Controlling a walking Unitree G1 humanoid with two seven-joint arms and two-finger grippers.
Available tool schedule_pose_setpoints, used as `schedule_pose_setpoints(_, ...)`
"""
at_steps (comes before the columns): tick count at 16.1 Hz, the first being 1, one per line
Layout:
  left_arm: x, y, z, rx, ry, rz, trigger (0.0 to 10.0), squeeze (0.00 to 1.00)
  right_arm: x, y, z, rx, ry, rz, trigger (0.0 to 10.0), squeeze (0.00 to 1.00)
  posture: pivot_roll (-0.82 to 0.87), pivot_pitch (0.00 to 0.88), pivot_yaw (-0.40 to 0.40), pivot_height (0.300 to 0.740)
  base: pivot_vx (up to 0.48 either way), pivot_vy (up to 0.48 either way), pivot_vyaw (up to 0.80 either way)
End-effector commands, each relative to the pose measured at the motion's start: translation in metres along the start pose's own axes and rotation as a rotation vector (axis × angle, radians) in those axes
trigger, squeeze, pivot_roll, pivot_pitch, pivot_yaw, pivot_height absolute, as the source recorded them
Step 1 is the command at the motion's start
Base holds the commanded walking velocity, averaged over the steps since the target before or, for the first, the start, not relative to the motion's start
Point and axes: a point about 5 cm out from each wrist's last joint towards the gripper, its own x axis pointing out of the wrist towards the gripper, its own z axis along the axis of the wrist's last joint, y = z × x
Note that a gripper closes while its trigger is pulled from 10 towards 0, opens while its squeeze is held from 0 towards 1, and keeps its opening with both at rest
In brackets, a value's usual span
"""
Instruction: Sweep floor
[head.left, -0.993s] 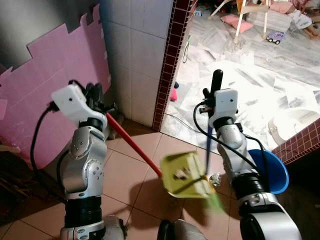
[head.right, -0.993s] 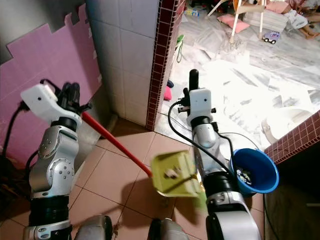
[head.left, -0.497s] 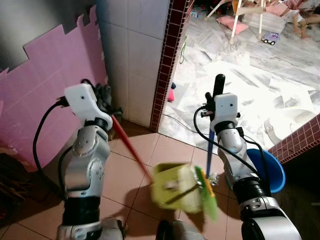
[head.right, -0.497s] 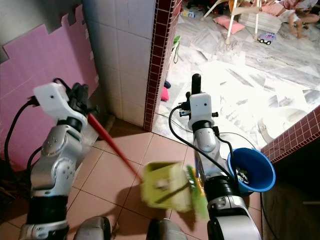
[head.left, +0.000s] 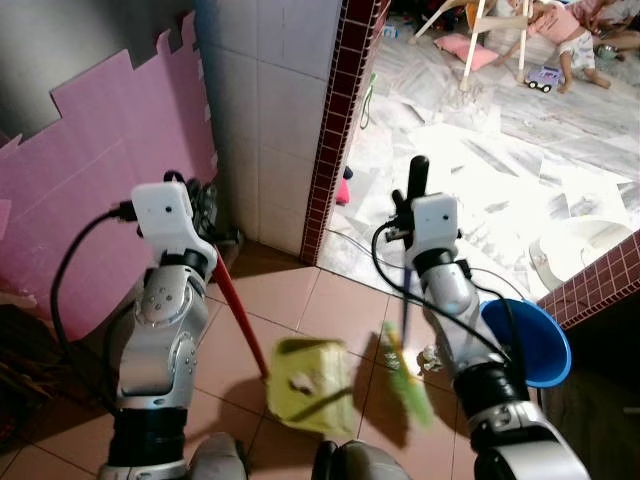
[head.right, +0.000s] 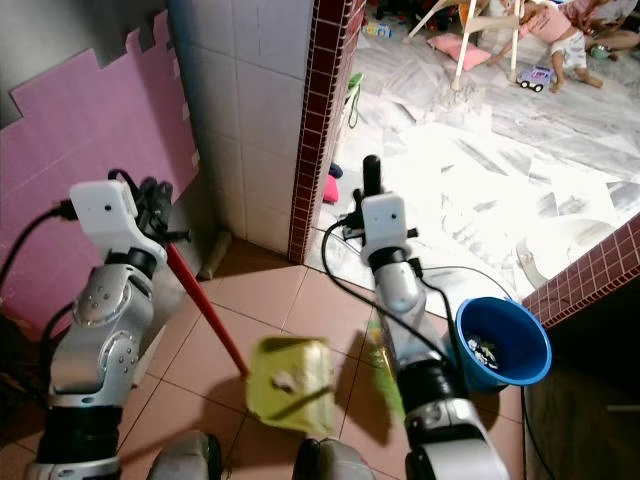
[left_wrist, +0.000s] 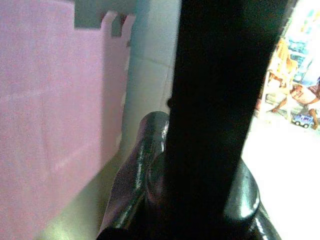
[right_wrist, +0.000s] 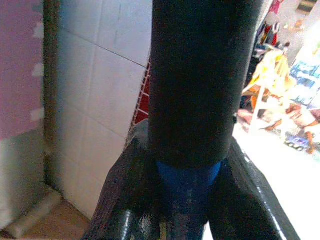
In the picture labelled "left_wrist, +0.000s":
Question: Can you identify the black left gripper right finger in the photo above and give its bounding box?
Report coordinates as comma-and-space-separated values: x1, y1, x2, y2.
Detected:
221, 159, 285, 240

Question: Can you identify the green dustpan with red handle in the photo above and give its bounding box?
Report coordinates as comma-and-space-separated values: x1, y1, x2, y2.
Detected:
159, 0, 300, 240

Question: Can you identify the purple white toy car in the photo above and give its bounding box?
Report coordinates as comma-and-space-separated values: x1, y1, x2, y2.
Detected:
290, 113, 315, 130

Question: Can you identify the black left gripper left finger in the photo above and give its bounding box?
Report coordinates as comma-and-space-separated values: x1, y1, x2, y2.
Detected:
98, 111, 172, 240

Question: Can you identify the pink foam puzzle mat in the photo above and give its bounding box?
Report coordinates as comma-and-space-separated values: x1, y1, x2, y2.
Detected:
0, 0, 137, 240

